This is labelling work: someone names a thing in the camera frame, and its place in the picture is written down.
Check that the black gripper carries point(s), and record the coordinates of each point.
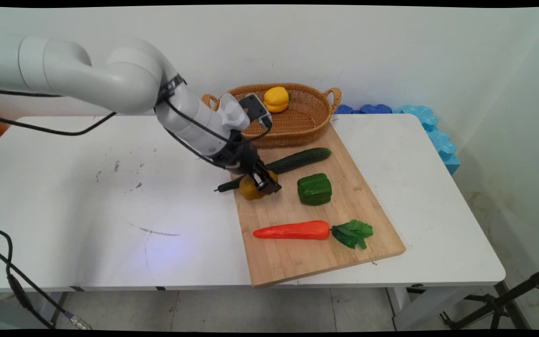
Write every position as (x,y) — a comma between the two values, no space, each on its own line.
(241,157)

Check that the small orange-yellow fruit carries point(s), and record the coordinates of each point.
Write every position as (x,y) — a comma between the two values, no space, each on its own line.
(249,189)

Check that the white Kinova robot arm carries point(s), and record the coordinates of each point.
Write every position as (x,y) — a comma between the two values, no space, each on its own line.
(87,79)

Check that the dark green cucumber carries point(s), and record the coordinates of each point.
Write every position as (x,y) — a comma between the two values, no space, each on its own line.
(302,158)

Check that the green bell pepper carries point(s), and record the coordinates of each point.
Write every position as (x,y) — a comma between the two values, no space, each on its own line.
(314,189)

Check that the orange carrot with green leaves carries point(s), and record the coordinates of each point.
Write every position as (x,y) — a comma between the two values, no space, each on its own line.
(293,230)

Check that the woven wicker basket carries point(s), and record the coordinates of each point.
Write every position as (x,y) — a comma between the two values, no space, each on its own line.
(297,124)

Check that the yellow bell pepper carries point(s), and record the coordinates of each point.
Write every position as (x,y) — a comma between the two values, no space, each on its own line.
(276,99)

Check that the wooden cutting board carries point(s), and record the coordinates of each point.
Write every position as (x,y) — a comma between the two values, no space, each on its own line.
(297,262)

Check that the dark blue foam piece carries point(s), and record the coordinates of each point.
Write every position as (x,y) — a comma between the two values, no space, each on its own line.
(375,108)
(343,109)

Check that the light blue foam mat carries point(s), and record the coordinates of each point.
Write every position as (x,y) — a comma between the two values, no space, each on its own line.
(442,142)

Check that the white table leg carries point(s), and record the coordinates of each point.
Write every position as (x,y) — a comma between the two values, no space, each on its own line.
(419,309)
(56,306)

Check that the black tripod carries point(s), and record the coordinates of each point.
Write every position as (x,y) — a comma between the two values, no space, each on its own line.
(498,304)

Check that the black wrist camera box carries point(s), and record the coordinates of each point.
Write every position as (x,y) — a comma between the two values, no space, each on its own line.
(256,108)

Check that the white ribbed camera mount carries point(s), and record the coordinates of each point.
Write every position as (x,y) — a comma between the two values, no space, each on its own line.
(232,112)

